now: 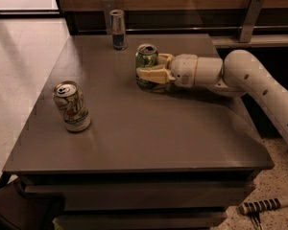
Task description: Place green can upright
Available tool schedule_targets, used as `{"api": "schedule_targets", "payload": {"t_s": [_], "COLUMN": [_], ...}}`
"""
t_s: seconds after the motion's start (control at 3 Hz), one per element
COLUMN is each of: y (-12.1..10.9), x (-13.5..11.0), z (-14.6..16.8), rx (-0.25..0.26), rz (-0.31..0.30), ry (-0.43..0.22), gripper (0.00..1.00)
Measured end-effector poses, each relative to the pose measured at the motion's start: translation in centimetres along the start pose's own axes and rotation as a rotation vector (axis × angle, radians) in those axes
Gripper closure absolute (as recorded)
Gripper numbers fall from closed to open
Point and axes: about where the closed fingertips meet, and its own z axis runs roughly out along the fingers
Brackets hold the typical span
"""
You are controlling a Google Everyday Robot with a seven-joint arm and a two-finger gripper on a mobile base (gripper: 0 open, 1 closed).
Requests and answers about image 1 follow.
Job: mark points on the metal wall bracket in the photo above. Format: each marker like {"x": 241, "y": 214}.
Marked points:
{"x": 252, "y": 12}
{"x": 108, "y": 6}

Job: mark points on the grey drawer cabinet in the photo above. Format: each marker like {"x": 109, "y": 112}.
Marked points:
{"x": 165, "y": 160}

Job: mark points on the grey wall shelf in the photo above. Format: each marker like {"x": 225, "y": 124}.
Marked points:
{"x": 257, "y": 41}

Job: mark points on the right metal wall bracket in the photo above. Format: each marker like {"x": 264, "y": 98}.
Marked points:
{"x": 252, "y": 12}

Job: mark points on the silver blue energy drink can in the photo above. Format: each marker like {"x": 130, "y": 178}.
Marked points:
{"x": 118, "y": 29}

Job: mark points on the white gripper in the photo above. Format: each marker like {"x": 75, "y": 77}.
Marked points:
{"x": 182, "y": 69}

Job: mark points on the dark brown chair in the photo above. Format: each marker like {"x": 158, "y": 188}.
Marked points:
{"x": 28, "y": 211}

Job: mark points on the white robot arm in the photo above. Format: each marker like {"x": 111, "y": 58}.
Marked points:
{"x": 238, "y": 74}

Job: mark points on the green soda can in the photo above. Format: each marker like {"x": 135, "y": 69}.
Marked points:
{"x": 146, "y": 56}

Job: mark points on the left metal wall bracket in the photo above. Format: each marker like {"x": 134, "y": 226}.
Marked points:
{"x": 108, "y": 6}

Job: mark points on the white 7up can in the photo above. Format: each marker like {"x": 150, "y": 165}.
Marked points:
{"x": 69, "y": 100}

